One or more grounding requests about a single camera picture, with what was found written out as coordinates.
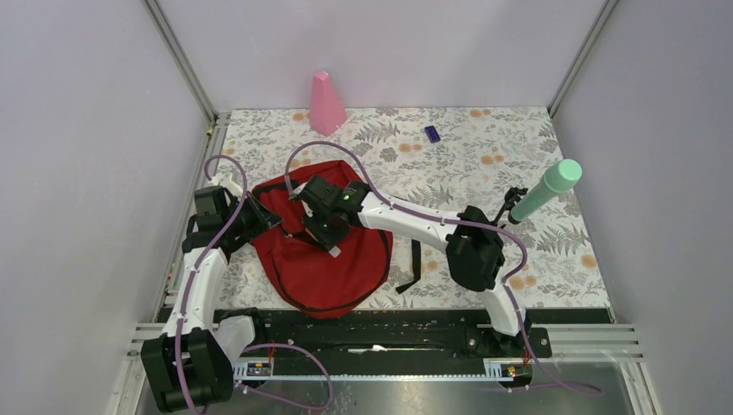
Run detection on orange capped glue stick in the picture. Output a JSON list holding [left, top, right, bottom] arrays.
[[328, 246, 341, 258]]

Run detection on mint green bottle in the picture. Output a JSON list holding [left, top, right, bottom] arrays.
[[508, 159, 583, 224]]

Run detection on pink cone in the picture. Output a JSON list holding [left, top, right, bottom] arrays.
[[309, 71, 348, 137]]

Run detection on small purple eraser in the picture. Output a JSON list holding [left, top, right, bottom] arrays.
[[424, 125, 441, 144]]

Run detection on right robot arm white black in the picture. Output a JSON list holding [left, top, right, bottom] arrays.
[[292, 176, 531, 356]]

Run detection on red student backpack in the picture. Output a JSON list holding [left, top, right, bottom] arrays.
[[252, 176, 393, 319]]

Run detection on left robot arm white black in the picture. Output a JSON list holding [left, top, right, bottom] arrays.
[[141, 182, 282, 413]]

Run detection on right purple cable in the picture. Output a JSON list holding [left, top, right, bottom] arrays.
[[284, 141, 603, 398]]

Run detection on slotted cable duct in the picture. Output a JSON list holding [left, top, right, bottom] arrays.
[[233, 359, 533, 383]]

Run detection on floral table mat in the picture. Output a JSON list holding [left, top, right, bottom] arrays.
[[212, 106, 610, 309]]

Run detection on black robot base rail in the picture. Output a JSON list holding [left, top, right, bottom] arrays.
[[157, 308, 613, 376]]

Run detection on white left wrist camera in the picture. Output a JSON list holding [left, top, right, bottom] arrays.
[[207, 173, 244, 198]]

